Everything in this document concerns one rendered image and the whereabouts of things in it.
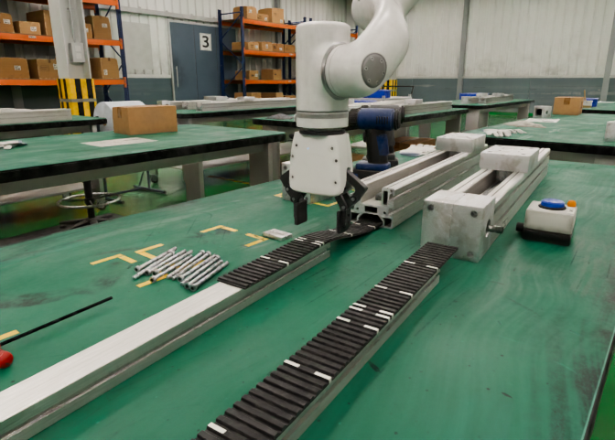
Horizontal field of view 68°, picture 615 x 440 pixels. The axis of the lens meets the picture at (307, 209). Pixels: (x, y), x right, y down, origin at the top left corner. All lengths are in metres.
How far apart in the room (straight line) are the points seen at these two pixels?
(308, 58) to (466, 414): 0.51
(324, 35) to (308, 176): 0.22
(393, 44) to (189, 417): 0.53
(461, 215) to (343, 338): 0.38
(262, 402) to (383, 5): 0.55
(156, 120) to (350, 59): 2.25
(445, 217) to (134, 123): 2.20
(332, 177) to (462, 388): 0.37
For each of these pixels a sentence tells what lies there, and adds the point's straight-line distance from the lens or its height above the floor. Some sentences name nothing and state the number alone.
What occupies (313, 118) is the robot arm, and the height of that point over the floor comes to 1.02.
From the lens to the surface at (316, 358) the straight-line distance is 0.46.
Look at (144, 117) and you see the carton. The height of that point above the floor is 0.87.
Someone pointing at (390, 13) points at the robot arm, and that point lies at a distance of 0.71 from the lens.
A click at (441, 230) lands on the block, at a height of 0.83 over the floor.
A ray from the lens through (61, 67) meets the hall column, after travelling 6.62.
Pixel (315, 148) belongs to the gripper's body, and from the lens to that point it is 0.73.
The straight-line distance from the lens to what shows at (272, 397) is 0.42.
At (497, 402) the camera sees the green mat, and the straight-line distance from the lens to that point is 0.50.
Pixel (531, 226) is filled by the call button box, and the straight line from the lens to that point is 0.96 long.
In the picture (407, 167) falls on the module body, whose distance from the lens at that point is 1.19.
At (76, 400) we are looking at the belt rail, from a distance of 0.50.
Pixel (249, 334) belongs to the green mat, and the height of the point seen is 0.78.
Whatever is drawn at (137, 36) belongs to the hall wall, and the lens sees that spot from 12.80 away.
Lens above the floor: 1.07
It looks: 16 degrees down
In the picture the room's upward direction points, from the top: straight up
